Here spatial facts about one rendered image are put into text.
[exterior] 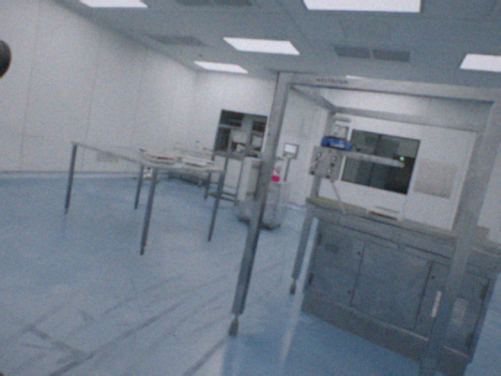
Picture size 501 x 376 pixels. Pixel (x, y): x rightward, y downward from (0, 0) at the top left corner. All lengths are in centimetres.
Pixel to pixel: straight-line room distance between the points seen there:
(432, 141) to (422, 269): 528
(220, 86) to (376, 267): 715
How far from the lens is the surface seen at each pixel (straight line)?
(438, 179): 763
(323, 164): 261
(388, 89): 190
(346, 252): 269
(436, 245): 254
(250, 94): 859
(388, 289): 269
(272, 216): 517
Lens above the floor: 123
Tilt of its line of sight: 6 degrees down
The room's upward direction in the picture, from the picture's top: 11 degrees clockwise
